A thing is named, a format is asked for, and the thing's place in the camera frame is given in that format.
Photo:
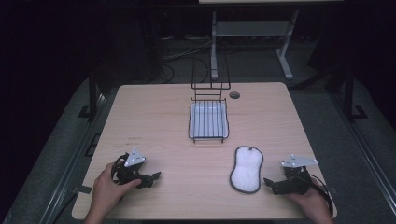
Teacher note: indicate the person's right hand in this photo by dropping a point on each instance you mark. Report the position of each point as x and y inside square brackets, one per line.
[314, 202]

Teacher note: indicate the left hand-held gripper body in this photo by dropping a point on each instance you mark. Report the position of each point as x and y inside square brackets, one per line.
[134, 159]

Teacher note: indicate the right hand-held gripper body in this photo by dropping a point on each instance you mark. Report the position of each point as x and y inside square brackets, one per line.
[295, 183]

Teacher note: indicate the grey metal stand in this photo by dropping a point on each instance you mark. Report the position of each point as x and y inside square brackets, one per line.
[249, 29]

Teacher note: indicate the black metal post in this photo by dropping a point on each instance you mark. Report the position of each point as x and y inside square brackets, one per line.
[92, 96]

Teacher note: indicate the person's left hand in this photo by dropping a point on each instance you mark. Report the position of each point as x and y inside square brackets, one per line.
[106, 193]

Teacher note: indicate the white sponge pad grey edge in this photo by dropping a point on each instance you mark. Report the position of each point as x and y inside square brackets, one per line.
[247, 169]

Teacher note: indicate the white plastic tray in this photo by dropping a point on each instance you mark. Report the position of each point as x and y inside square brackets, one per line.
[208, 109]

